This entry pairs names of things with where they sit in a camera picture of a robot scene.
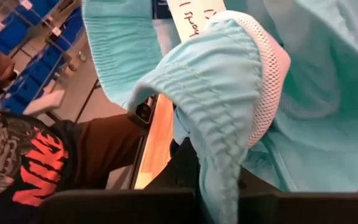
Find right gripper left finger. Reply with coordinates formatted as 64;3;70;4
37;141;208;224

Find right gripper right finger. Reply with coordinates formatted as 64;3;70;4
237;167;358;224

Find teal shorts with mesh lining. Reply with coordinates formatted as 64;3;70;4
81;0;358;224

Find person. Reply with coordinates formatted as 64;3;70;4
0;45;154;224

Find white handwritten paper label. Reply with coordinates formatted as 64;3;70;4
166;0;227;43

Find blue bin shelving rack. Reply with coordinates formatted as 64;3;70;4
0;0;85;114

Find black table border rail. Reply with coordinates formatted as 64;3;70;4
128;95;158;190

